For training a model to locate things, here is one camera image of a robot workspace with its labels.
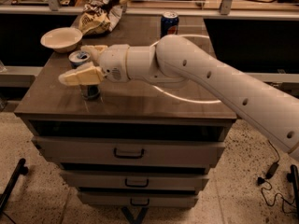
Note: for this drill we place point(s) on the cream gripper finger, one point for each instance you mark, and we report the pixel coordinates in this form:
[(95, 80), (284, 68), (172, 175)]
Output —
[(86, 74), (95, 51)]

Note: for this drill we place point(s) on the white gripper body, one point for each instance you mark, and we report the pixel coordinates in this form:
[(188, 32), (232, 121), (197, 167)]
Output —
[(113, 61)]

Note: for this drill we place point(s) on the redbull can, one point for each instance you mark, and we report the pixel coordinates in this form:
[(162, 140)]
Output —
[(76, 59)]

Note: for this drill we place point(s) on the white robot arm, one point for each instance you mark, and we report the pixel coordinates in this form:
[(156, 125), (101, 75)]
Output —
[(174, 59)]

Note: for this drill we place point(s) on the blue pepsi can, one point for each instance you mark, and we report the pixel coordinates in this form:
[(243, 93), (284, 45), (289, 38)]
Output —
[(169, 23)]

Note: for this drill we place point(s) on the white bowl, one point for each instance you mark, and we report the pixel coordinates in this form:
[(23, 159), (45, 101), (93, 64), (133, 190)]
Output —
[(61, 40)]

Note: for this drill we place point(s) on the crumpled chip bag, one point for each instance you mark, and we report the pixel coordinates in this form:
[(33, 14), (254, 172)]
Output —
[(100, 16)]

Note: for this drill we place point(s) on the top drawer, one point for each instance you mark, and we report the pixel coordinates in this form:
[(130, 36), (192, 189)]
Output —
[(129, 152)]

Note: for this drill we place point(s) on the drawer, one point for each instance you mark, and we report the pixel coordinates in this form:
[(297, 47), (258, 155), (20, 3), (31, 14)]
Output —
[(129, 152), (120, 180), (138, 199)]

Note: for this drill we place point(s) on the grey drawer cabinet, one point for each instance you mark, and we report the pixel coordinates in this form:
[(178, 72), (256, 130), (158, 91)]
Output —
[(127, 111)]

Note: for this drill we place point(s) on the middle drawer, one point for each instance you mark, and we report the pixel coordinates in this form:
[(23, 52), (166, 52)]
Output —
[(120, 180)]

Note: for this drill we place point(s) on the black stand leg left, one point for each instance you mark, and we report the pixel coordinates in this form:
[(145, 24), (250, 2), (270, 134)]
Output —
[(20, 169)]

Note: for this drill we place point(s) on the black stand leg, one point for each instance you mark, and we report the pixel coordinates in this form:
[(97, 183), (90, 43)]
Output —
[(20, 169), (293, 177)]

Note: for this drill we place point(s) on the bottom drawer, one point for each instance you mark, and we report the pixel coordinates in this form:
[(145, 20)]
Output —
[(138, 199)]

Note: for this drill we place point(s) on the black stand leg right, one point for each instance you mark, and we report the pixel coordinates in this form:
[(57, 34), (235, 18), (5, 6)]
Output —
[(293, 177)]

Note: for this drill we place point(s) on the metal shelf rail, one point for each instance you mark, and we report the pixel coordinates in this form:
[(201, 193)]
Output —
[(228, 9)]

